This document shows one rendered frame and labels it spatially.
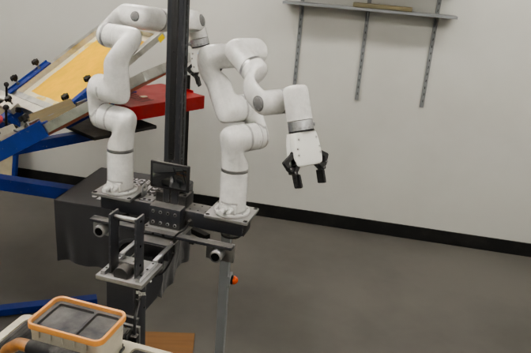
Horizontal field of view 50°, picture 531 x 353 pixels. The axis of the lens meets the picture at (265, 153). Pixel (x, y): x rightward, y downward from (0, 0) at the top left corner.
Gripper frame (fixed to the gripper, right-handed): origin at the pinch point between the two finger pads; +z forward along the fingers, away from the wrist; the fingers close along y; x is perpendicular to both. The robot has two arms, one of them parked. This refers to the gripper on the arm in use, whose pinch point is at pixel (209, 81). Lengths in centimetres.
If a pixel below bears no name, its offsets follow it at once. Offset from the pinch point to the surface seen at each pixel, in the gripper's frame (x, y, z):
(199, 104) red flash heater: 134, -55, 29
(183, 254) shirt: 16, -40, 84
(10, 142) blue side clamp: -30, -78, 5
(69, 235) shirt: -22, -72, 51
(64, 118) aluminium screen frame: -29, -52, 0
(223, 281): -14, -11, 85
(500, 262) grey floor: 182, 130, 196
